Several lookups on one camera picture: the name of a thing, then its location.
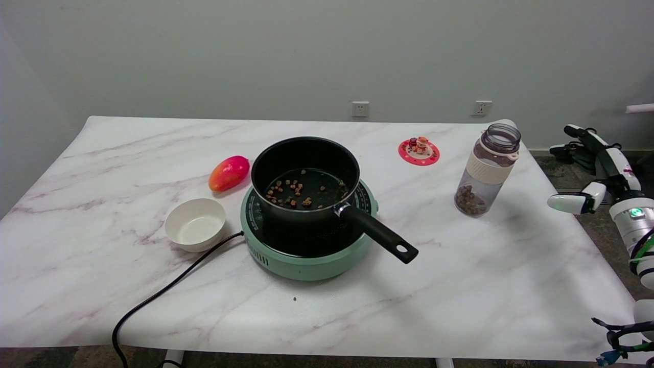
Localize black saucepan with handle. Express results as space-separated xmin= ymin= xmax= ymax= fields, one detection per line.
xmin=250 ymin=136 xmax=419 ymax=265

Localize black power cord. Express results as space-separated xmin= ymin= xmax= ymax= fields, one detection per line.
xmin=112 ymin=231 xmax=245 ymax=368

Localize brown food pieces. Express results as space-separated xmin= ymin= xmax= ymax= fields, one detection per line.
xmin=265 ymin=170 xmax=348 ymax=208

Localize green induction cooker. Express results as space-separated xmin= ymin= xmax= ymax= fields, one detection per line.
xmin=240 ymin=178 xmax=379 ymax=282

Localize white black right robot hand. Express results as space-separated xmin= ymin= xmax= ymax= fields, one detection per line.
xmin=547 ymin=124 xmax=642 ymax=215

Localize clear bottle with brown pellets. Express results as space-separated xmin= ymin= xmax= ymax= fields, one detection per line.
xmin=454 ymin=123 xmax=522 ymax=218

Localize red orange mango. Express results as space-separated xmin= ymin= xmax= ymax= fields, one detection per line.
xmin=208 ymin=155 xmax=250 ymax=193

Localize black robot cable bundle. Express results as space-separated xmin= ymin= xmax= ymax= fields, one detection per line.
xmin=592 ymin=317 xmax=654 ymax=366

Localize white bowl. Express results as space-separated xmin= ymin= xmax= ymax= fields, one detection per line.
xmin=165 ymin=198 xmax=227 ymax=252

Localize pink round coaster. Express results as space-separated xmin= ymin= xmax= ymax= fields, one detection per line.
xmin=398 ymin=139 xmax=440 ymax=166

